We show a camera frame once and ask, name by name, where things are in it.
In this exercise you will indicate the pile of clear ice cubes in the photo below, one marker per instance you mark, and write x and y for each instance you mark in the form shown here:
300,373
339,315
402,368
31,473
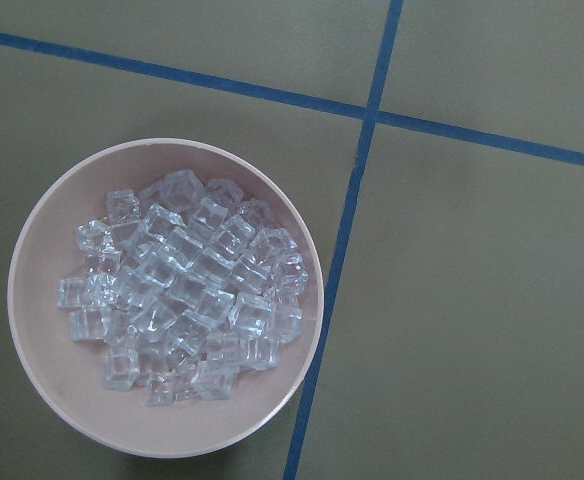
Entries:
188,284

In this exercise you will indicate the pink bowl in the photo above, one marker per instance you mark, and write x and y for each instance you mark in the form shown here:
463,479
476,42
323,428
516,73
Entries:
69,375

